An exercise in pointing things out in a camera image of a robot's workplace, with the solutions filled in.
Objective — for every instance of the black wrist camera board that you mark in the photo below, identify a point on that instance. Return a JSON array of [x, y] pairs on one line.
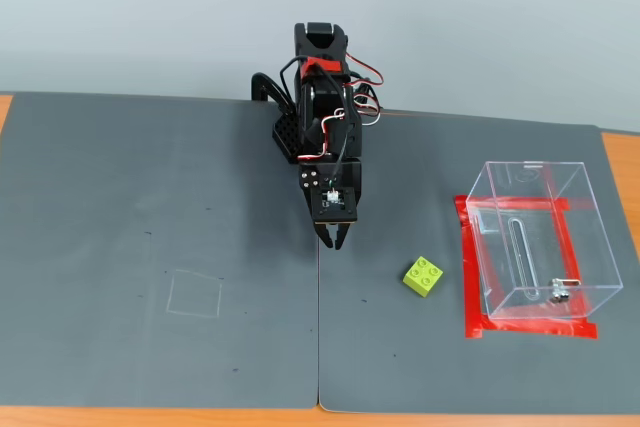
[[334, 207]]

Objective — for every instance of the black perforated block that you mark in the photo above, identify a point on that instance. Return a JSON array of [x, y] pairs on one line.
[[286, 137]]

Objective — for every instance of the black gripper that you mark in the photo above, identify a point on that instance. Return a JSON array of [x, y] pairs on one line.
[[310, 178]]

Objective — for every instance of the silver cam lock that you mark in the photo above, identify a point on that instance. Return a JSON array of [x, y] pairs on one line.
[[559, 292]]

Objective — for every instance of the green lego block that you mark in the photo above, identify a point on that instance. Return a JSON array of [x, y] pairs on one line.
[[422, 277]]

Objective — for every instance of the grey mat under box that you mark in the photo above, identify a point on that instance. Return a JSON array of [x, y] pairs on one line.
[[400, 347]]

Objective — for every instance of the transparent acrylic box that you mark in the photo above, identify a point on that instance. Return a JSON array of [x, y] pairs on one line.
[[545, 247]]

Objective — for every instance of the grey mat with chalk square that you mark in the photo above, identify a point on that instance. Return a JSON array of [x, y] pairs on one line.
[[150, 222]]

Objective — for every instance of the red tape on arm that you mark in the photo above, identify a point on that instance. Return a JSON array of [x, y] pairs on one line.
[[327, 65]]

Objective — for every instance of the black table clamp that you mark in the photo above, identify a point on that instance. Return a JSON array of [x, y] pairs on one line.
[[265, 84]]

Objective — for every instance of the red tape strip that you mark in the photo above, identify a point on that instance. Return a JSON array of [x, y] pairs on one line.
[[540, 329], [500, 201], [575, 257], [471, 272]]

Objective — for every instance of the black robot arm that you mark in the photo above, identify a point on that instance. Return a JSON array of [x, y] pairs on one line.
[[320, 42]]

